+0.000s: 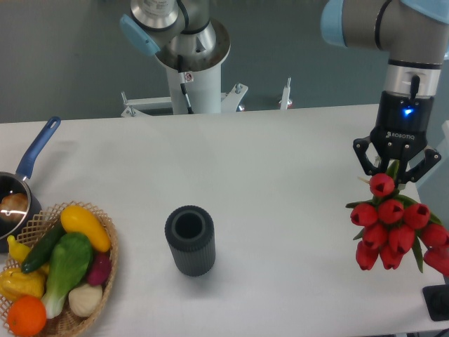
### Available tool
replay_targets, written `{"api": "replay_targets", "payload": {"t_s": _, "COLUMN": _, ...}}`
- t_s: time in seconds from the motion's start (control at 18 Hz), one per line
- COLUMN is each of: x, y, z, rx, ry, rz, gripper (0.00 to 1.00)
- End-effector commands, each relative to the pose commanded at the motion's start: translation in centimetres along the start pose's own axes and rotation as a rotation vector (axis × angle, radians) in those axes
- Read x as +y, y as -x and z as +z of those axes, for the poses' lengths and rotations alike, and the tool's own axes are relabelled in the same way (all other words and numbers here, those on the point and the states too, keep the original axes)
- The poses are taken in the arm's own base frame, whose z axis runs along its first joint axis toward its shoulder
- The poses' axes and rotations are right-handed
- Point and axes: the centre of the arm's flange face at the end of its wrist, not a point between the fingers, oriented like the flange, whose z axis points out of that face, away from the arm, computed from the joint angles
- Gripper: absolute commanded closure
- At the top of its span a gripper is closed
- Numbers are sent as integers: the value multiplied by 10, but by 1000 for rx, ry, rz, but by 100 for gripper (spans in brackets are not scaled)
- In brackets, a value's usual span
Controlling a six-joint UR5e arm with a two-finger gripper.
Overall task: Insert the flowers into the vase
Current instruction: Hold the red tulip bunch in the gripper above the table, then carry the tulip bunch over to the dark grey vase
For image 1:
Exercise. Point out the purple red radish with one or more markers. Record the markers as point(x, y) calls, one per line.
point(100, 270)

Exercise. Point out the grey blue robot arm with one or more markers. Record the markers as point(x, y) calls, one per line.
point(414, 33)

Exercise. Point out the white frame at right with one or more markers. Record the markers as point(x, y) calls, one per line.
point(440, 154)

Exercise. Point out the green bok choy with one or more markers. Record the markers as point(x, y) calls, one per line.
point(69, 262)

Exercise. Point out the blue handled saucepan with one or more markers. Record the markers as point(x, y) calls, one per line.
point(12, 183)

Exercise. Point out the white garlic bulb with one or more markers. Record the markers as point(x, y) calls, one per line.
point(84, 299)

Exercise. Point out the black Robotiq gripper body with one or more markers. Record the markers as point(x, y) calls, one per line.
point(400, 130)

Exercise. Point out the red tulip bouquet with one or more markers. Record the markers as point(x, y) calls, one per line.
point(393, 225)

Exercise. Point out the woven wicker basket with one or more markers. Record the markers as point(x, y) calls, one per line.
point(67, 323)

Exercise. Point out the dark grey ribbed vase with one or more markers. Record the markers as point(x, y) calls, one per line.
point(190, 233)

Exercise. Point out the yellow squash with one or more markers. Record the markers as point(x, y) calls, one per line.
point(75, 218)

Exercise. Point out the yellow banana pepper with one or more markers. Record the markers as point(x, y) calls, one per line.
point(17, 250)

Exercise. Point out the orange fruit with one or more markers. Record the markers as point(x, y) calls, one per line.
point(27, 316)

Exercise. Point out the white pedestal base frame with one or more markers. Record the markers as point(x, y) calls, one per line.
point(231, 101)

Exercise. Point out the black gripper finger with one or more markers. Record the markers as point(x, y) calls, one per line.
point(414, 174)
point(360, 147)

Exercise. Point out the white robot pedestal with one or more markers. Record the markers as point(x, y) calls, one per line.
point(193, 64)

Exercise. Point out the brown bread roll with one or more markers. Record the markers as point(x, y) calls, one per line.
point(14, 207)

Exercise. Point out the green cucumber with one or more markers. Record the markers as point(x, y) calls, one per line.
point(42, 250)

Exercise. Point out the black device at edge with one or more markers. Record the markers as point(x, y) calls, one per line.
point(436, 299)

